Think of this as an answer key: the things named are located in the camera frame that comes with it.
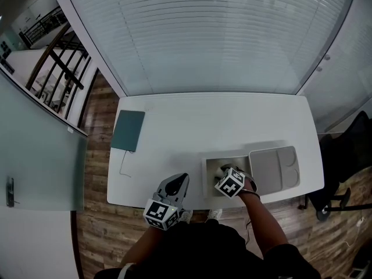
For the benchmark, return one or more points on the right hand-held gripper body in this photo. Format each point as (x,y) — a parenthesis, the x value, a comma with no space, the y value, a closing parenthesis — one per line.
(229,183)

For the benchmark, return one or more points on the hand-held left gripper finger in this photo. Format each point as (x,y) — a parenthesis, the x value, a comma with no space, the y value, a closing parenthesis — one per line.
(183,192)
(161,188)

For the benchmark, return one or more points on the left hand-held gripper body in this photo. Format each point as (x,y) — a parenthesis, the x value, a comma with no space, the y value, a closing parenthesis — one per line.
(158,211)

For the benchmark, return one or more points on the small white object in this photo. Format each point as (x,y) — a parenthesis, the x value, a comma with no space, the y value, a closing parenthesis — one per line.
(217,171)

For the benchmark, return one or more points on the white box tray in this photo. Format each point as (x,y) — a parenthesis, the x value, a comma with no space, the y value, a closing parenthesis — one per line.
(209,185)

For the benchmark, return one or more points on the person's right forearm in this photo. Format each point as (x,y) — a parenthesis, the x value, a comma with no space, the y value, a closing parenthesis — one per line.
(261,225)

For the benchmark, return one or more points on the person's left forearm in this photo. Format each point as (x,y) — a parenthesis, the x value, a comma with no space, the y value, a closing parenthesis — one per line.
(142,248)

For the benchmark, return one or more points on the grey box lid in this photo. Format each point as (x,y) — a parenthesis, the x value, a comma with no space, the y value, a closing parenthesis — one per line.
(266,170)

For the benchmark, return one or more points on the person's white left shoe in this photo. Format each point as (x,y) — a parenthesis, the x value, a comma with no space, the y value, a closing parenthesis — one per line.
(186,215)

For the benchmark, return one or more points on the person's white shoe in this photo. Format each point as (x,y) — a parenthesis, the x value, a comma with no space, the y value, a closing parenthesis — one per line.
(215,214)
(186,215)

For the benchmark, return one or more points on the person's white right shoe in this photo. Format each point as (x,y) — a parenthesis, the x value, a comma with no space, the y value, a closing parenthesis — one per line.
(215,214)

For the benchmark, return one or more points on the person's black clothing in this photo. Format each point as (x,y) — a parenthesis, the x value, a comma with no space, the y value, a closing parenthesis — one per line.
(203,251)

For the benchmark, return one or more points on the grey notebook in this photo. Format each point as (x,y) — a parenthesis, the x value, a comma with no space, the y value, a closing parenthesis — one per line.
(128,131)

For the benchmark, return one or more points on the black mesh office chair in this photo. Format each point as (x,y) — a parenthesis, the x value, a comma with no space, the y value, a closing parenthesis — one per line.
(346,150)

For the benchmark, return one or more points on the frosted glass door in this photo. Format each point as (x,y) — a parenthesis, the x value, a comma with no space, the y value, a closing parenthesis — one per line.
(37,155)

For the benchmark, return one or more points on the small white power strip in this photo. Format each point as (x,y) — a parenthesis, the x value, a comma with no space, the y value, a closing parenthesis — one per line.
(360,221)

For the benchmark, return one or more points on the black stair railing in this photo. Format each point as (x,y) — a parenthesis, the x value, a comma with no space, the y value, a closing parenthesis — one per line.
(55,62)

